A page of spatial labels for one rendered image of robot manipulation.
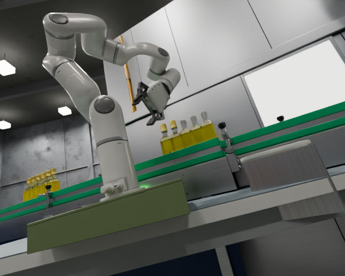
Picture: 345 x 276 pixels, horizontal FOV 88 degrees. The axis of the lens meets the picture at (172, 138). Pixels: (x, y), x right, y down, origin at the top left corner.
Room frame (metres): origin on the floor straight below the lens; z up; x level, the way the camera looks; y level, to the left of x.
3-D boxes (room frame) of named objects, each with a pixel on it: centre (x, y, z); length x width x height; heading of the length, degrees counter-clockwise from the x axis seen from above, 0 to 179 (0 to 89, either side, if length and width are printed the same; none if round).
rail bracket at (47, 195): (1.03, 0.80, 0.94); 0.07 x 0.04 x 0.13; 159
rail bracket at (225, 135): (0.70, -0.21, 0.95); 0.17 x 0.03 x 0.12; 159
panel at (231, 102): (0.90, -0.43, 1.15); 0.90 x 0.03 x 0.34; 69
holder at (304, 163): (0.59, -0.29, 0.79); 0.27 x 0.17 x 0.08; 159
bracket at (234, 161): (0.72, -0.22, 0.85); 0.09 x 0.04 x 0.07; 159
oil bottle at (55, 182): (1.25, 0.90, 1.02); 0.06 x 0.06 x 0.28; 69
